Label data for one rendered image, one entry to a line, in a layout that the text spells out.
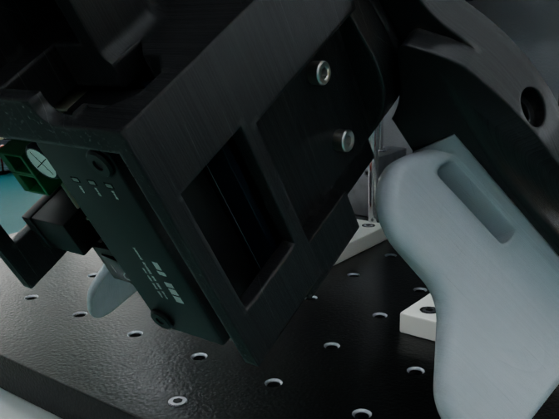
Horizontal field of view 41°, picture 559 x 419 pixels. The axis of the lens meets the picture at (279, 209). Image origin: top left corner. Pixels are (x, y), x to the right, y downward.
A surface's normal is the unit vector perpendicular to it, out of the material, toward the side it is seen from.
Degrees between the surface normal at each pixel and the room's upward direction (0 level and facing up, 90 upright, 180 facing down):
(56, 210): 30
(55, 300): 0
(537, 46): 90
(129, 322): 0
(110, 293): 118
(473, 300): 64
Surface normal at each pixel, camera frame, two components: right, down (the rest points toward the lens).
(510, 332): 0.50, -0.25
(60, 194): -0.33, -0.73
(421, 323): -0.62, 0.22
